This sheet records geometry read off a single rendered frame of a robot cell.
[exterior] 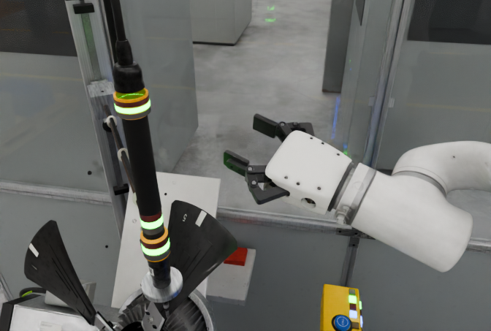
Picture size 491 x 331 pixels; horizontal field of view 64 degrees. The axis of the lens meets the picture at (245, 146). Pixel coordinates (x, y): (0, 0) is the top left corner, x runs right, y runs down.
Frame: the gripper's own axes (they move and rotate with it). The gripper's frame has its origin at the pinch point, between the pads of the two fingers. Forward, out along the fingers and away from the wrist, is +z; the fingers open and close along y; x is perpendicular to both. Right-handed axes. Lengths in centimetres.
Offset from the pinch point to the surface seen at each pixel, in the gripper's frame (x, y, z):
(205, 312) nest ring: -60, -10, 3
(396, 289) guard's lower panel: -109, 48, -48
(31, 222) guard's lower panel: -118, -5, 102
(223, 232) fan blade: -28.7, -2.1, 2.3
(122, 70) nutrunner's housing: 14.2, -9.2, 12.5
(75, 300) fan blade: -45, -26, 25
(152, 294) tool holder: -22.2, -20.8, 4.8
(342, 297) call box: -66, 15, -27
